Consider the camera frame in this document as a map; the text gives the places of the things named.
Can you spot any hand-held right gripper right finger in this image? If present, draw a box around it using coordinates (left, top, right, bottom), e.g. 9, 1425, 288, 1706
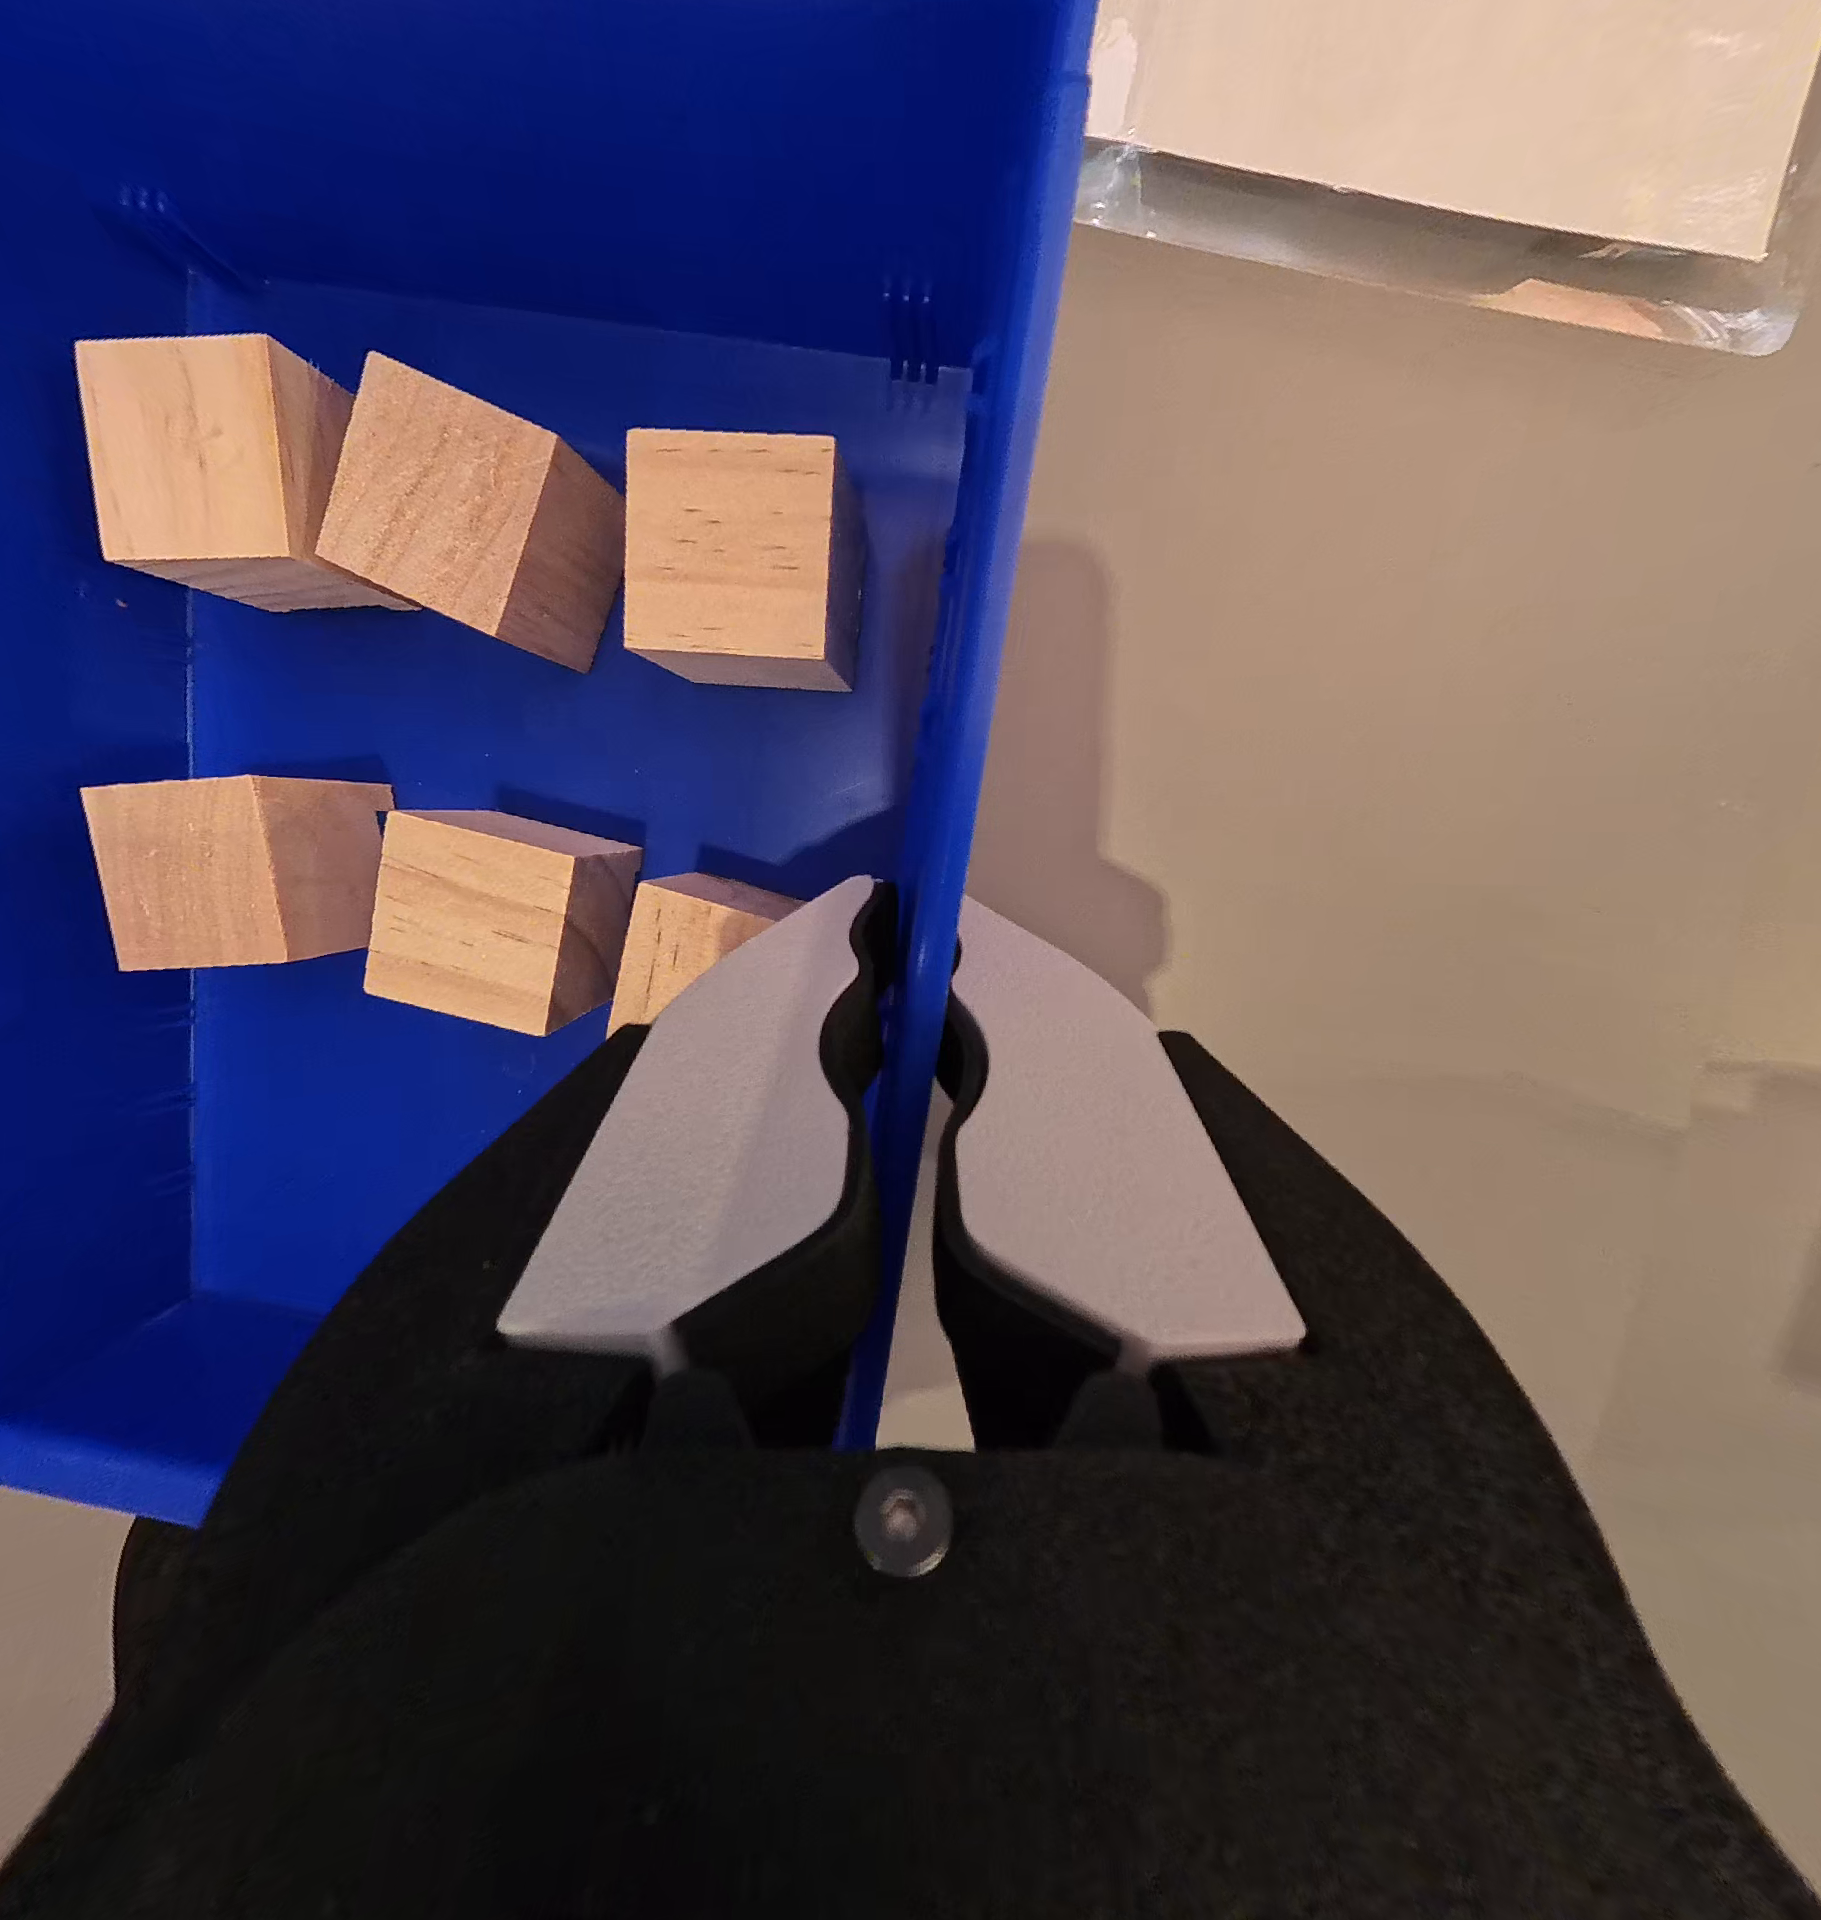
927, 897, 1311, 1455

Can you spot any blue plastic bin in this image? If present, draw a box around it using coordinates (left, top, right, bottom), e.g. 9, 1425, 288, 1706
0, 0, 1104, 1531

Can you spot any pale flat board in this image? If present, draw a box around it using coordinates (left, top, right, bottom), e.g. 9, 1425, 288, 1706
1082, 0, 1821, 361

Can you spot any group of wooden cubes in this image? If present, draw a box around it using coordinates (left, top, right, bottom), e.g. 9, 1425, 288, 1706
73, 332, 870, 1039

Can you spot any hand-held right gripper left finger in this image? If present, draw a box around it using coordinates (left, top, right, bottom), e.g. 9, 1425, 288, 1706
494, 875, 900, 1445

